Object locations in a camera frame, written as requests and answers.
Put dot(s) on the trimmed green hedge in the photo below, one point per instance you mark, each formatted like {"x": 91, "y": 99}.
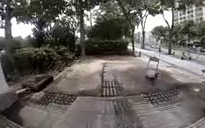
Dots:
{"x": 106, "y": 46}

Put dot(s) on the grey road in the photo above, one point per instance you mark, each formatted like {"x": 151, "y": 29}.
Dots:
{"x": 176, "y": 61}

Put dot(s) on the green bushes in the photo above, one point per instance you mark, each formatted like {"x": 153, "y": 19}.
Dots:
{"x": 40, "y": 58}

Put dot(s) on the dark stone block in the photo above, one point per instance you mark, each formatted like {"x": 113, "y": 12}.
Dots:
{"x": 40, "y": 82}

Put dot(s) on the tall pale building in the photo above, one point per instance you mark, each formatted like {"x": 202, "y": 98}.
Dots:
{"x": 191, "y": 13}

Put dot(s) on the group of leafy trees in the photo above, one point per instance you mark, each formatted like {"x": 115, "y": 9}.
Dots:
{"x": 81, "y": 30}

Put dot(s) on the grey paved plaza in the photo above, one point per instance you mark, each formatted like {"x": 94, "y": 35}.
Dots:
{"x": 80, "y": 76}

